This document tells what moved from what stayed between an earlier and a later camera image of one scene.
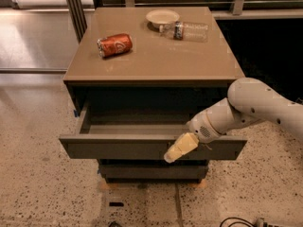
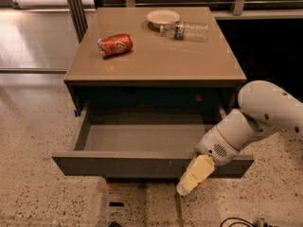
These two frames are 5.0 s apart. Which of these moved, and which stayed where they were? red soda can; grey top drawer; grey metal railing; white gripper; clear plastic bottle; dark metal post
Moved: white gripper; grey top drawer
Stayed: red soda can; grey metal railing; dark metal post; clear plastic bottle
